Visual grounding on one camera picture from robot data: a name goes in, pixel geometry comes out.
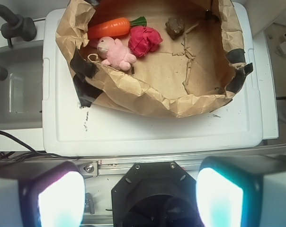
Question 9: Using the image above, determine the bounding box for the pink plush bunny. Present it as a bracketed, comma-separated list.
[89, 36, 137, 71]

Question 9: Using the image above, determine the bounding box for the grey faucet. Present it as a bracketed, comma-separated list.
[0, 4, 37, 48]

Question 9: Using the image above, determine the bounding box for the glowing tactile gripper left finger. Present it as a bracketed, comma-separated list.
[0, 161, 86, 227]

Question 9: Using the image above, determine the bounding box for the white power adapter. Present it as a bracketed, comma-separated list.
[277, 42, 286, 56]

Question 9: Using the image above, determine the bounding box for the black cable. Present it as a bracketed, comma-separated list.
[0, 129, 80, 163]

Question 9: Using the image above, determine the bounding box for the aluminium extrusion rail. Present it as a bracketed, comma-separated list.
[71, 144, 286, 176]

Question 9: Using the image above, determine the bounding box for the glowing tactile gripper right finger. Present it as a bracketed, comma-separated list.
[196, 155, 286, 227]

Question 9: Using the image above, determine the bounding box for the brown paper bag tray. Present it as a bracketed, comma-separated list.
[56, 0, 253, 118]

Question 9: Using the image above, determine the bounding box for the white plastic cooler lid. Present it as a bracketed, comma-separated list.
[42, 9, 263, 157]

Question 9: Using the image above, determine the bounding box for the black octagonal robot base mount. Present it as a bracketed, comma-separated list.
[111, 162, 204, 227]

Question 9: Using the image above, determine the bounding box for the white sink basin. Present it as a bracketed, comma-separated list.
[0, 40, 43, 130]

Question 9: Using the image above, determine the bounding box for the orange plastic carrot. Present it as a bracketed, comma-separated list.
[87, 17, 147, 39]

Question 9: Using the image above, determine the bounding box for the brown rock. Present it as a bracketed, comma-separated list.
[165, 17, 185, 40]

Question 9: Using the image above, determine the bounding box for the crumpled red paper ball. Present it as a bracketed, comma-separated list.
[128, 26, 163, 57]

